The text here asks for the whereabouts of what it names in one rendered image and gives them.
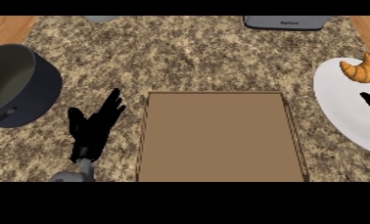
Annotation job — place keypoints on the grey rounded object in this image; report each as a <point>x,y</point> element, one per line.
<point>100,18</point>

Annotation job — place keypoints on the brown wooden tray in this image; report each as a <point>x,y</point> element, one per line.
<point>220,136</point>

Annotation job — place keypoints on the white plate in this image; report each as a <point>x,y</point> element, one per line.
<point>343,104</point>

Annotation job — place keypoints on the dark grey pot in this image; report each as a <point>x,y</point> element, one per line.
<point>23,84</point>

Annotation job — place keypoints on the golden croissant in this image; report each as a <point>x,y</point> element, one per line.
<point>356,69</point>

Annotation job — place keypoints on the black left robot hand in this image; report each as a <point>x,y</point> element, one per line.
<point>96,126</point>

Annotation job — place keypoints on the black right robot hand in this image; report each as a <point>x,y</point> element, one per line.
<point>365,98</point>

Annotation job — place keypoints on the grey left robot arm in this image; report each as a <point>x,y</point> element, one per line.
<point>78,173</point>

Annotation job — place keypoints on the dark grey appliance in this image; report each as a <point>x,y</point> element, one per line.
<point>285,22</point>

